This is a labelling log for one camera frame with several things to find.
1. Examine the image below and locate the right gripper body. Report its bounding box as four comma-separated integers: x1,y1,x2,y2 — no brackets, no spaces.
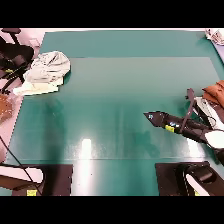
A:
153,111,184,135

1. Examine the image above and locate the white T-shirt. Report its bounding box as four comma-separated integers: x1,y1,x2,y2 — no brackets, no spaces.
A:
29,50,72,86

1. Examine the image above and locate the orange garment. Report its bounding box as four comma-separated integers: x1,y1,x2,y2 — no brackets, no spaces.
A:
201,79,224,108

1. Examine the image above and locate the white patterned garment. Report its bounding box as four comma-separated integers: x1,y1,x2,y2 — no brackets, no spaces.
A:
204,28,224,47

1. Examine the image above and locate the cream garment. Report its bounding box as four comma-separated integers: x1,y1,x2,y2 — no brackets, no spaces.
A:
13,77,65,97

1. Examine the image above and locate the black cable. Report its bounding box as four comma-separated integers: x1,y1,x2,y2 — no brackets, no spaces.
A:
0,135,44,197

